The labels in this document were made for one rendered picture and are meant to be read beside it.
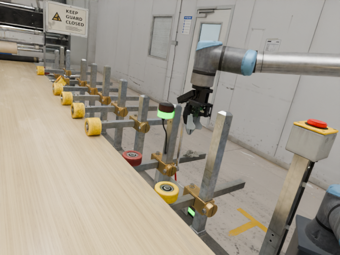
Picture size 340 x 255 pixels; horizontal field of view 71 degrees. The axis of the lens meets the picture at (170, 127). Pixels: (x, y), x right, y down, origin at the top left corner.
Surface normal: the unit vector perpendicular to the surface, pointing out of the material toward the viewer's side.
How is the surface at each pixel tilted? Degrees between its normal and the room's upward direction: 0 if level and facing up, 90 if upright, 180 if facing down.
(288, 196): 90
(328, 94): 90
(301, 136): 90
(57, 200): 0
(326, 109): 90
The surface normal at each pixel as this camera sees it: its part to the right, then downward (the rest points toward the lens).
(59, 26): 0.57, 0.35
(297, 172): -0.81, 0.07
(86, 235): 0.15, -0.94
